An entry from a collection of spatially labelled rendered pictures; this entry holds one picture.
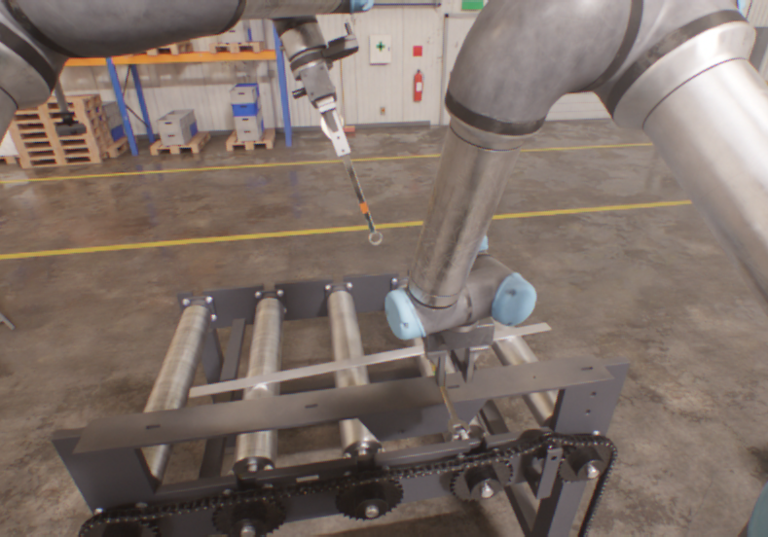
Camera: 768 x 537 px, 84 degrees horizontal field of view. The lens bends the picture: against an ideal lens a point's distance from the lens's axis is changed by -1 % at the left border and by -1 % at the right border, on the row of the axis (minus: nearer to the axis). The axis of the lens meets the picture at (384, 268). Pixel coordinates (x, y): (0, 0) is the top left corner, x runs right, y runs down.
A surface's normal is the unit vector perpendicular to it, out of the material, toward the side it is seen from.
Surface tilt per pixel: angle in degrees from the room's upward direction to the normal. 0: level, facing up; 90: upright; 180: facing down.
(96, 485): 90
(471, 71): 82
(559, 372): 0
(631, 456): 0
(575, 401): 90
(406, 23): 90
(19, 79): 130
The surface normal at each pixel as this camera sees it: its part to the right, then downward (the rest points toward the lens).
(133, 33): 0.42, 0.90
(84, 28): 0.18, 0.92
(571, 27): -0.07, 0.45
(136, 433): -0.01, -0.88
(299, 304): 0.17, 0.47
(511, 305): 0.40, 0.44
